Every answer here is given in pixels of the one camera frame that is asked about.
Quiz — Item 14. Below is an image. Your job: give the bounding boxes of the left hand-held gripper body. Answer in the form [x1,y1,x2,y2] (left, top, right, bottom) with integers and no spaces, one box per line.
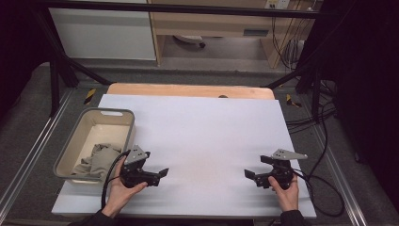
[120,144,160,189]

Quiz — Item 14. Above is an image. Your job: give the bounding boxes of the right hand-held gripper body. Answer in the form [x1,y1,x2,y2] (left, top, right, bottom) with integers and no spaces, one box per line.
[254,148,309,191]

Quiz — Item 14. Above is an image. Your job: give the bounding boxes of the person's left hand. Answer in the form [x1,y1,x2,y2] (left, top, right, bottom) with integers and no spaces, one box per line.
[102,157,149,218]

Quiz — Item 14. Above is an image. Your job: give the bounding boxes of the person's right hand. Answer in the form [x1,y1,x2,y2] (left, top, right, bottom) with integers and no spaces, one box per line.
[267,174,300,213]

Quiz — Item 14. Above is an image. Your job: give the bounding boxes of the grey cloth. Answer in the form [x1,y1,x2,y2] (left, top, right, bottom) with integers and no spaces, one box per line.
[72,142,125,181]

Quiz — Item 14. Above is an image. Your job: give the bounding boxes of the white table sheet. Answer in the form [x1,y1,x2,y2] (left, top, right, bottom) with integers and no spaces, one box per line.
[51,93,317,219]

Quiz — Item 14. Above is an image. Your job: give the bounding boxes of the beige plastic basket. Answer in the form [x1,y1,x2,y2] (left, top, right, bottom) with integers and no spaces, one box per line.
[52,106,136,185]

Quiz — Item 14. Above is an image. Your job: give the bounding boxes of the yellow black floor tape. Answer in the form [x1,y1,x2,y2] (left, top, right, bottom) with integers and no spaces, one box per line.
[285,92,303,108]
[83,88,97,105]

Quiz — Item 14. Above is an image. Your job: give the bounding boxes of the wooden table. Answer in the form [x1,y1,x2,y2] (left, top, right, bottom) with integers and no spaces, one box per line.
[105,82,277,101]

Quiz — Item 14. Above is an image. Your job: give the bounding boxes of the black metal stand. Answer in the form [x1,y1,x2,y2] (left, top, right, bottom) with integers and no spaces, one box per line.
[31,8,113,118]
[265,57,325,124]

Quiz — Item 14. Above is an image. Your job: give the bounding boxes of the chair base with caster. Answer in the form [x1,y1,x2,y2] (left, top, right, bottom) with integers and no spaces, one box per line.
[172,34,207,49]

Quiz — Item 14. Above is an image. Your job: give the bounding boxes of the white cabinet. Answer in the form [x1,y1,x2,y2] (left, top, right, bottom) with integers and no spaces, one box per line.
[48,0,157,61]

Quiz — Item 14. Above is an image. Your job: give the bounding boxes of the wooden desk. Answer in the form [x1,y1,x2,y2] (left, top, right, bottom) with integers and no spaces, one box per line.
[147,0,318,70]

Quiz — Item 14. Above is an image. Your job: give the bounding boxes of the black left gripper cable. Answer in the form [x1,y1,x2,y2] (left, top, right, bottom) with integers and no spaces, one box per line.
[100,150,132,210]

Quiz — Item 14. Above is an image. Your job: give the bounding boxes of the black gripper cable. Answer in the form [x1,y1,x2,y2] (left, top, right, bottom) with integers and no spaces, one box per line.
[291,169,346,218]
[100,150,132,210]

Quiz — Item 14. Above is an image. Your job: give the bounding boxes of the aluminium floor rail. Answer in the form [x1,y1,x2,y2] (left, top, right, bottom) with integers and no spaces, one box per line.
[312,124,369,226]
[0,89,75,218]

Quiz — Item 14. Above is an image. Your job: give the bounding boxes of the black floor cable bundle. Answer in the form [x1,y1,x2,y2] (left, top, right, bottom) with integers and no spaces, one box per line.
[286,79,339,136]

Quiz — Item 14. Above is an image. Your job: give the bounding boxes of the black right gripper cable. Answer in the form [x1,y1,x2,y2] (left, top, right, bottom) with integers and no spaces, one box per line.
[291,169,346,218]

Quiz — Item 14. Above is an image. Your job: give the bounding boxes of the hanging black desk cables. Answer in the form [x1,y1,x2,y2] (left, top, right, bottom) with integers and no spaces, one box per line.
[270,14,308,71]

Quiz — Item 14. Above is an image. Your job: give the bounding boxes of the black horizontal frame bar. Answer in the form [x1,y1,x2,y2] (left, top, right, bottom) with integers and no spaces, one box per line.
[33,0,322,20]

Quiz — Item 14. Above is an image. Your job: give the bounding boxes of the white wall socket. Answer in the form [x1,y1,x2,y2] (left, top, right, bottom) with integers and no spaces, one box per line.
[264,0,292,10]

